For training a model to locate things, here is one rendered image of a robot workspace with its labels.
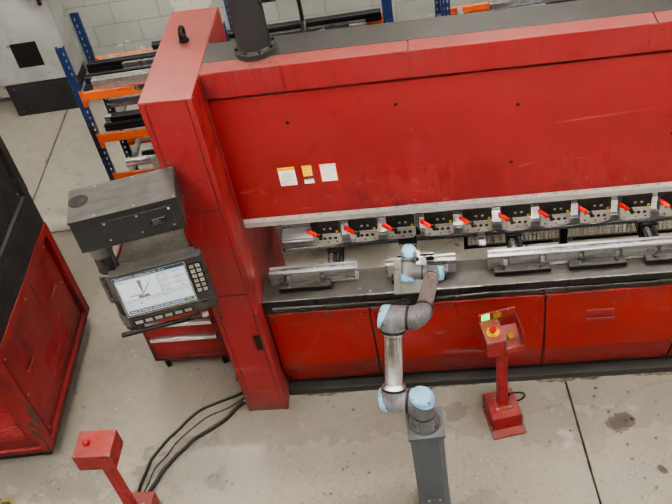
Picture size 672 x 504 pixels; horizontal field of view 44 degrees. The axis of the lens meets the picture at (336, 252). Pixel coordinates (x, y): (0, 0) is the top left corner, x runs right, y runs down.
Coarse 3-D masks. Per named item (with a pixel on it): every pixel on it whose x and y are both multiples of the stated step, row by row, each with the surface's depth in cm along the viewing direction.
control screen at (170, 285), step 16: (144, 272) 393; (160, 272) 395; (176, 272) 397; (128, 288) 397; (144, 288) 399; (160, 288) 401; (176, 288) 404; (192, 288) 406; (128, 304) 404; (144, 304) 406; (160, 304) 408
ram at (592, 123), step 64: (576, 64) 368; (640, 64) 367; (256, 128) 397; (320, 128) 396; (384, 128) 395; (448, 128) 394; (512, 128) 392; (576, 128) 391; (640, 128) 390; (256, 192) 425; (320, 192) 423; (384, 192) 422; (448, 192) 420; (512, 192) 419; (640, 192) 416
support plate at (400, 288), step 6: (420, 258) 455; (396, 264) 454; (420, 264) 451; (426, 264) 451; (396, 270) 451; (396, 276) 447; (396, 282) 444; (402, 282) 444; (414, 282) 442; (420, 282) 442; (396, 288) 441; (402, 288) 440; (408, 288) 440; (414, 288) 439; (420, 288) 438; (396, 294) 438; (402, 294) 438
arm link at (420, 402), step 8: (408, 392) 392; (416, 392) 389; (424, 392) 389; (432, 392) 390; (408, 400) 389; (416, 400) 386; (424, 400) 386; (432, 400) 387; (408, 408) 389; (416, 408) 387; (424, 408) 386; (432, 408) 389; (416, 416) 392; (424, 416) 390; (432, 416) 393
